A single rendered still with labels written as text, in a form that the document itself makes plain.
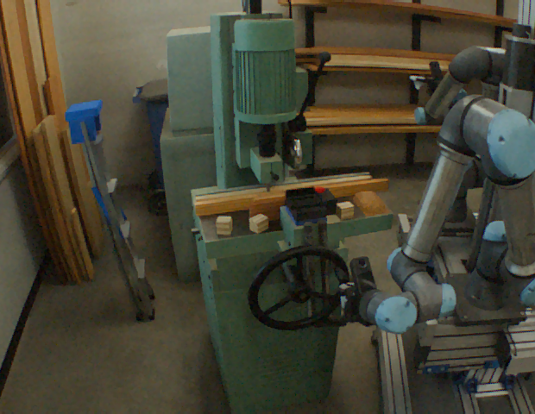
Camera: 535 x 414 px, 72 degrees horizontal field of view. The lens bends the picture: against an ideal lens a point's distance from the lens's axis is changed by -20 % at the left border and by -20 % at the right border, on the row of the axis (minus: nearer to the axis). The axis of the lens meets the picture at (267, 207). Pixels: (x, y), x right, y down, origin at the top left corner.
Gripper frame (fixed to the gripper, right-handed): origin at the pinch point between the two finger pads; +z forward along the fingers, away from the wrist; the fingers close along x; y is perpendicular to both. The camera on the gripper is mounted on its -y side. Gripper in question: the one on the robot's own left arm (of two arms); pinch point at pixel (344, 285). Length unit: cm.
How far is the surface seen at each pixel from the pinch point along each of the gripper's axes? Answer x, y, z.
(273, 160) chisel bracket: -12.5, -35.8, 20.3
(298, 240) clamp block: -9.8, -12.7, 8.6
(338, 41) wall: 90, -158, 217
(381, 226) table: 21.3, -13.2, 21.5
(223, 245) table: -29.2, -12.6, 18.1
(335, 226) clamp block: 0.8, -15.4, 7.9
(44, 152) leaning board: -120, -64, 116
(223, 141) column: -25, -46, 40
